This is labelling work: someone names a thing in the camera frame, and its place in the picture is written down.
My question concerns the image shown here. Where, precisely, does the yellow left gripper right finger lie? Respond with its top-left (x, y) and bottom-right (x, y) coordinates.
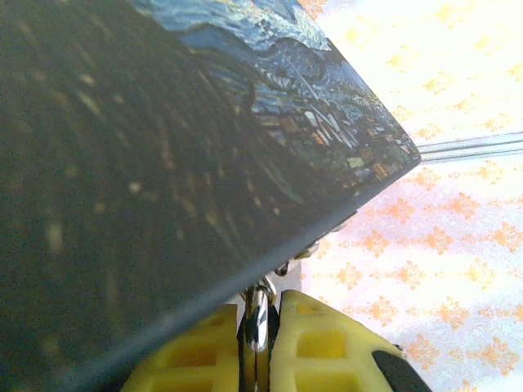
top-left (267, 289), bottom-right (432, 392)

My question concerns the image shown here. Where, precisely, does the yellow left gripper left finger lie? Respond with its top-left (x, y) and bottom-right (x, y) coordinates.
top-left (120, 304), bottom-right (246, 392)

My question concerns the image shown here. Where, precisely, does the silver metal padlock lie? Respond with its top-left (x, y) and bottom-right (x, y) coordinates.
top-left (239, 281), bottom-right (279, 354)

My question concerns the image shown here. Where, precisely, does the silver metal box clasp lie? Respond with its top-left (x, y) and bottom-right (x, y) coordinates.
top-left (273, 210), bottom-right (360, 277)

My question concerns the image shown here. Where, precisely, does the starry night print box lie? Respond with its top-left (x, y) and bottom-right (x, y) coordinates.
top-left (0, 0), bottom-right (422, 392)

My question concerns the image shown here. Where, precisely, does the aluminium frame post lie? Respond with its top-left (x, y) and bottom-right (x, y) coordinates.
top-left (418, 131), bottom-right (523, 164)

